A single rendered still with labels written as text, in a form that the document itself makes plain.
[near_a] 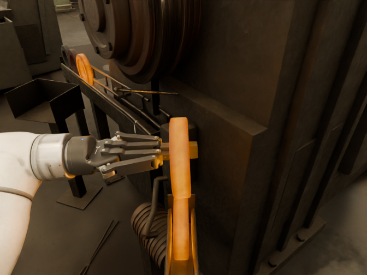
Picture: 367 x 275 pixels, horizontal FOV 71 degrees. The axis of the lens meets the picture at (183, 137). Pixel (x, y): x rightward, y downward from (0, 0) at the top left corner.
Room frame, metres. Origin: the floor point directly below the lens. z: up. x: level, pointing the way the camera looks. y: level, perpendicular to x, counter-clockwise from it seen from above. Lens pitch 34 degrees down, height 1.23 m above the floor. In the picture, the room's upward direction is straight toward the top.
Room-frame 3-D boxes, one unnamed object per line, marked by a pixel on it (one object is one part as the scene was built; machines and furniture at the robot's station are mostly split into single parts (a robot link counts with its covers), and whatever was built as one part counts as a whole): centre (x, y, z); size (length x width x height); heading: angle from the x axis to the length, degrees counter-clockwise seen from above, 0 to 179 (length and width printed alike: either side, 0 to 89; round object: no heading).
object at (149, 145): (0.40, 0.10, 0.92); 0.11 x 0.01 x 0.04; 92
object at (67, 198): (1.16, 0.68, 0.36); 0.26 x 0.20 x 0.72; 71
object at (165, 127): (0.70, 0.01, 0.68); 0.11 x 0.08 x 0.24; 126
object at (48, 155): (0.39, 0.24, 0.92); 0.09 x 0.06 x 0.09; 1
